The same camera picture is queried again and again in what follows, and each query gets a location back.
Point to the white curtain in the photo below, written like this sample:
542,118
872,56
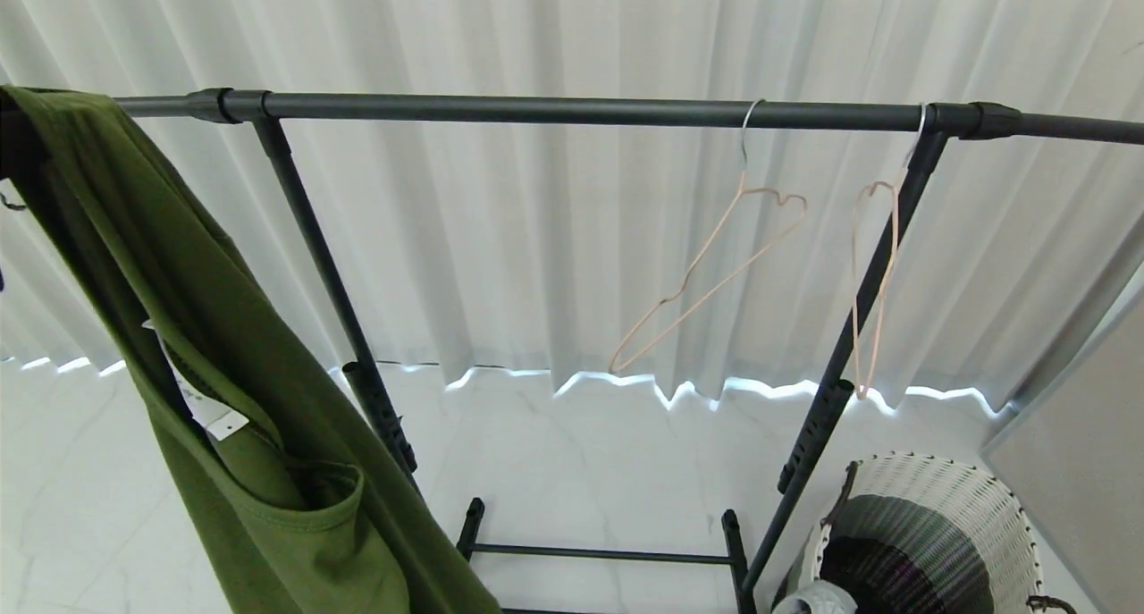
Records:
536,256

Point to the white laundry basket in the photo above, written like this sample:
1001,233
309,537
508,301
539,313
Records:
1010,525

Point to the green sleeveless shirt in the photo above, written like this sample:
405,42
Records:
223,373

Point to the pale grey garment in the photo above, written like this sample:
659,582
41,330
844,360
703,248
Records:
818,601

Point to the pink clothes hanger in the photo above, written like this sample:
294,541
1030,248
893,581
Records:
853,283
744,178

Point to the black clothes rack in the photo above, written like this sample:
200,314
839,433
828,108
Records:
536,111

